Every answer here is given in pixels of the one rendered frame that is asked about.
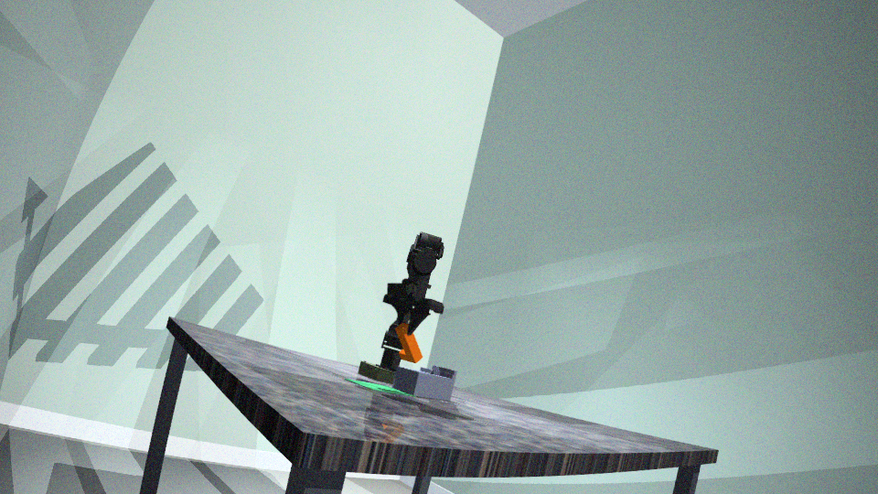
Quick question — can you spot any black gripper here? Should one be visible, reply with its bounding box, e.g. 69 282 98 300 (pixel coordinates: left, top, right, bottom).
383 275 444 336

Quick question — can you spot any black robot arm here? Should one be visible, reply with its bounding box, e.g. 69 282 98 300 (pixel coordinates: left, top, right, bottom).
376 231 444 371

